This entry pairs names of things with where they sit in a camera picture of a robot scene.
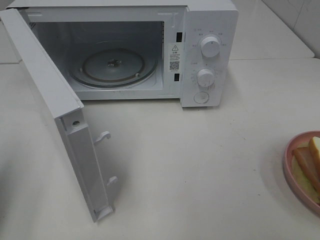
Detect toast sandwich with ham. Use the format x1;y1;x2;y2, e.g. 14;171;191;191
292;136;320;205

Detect glass microwave turntable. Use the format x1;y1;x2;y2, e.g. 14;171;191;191
67;41;162;89

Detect pink plate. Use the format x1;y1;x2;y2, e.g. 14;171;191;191
282;130;320;216

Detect white microwave door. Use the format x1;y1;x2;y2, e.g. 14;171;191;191
0;8;117;222

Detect upper white power knob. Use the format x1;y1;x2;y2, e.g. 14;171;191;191
200;35;221;58

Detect white microwave oven body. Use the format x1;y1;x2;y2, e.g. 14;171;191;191
0;0;239;108

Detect white warning label sticker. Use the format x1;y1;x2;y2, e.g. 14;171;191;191
167;42;184;73

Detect white timer knob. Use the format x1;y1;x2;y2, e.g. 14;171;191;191
196;68;216;88

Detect round white door button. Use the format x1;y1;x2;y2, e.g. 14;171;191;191
193;91;210;104

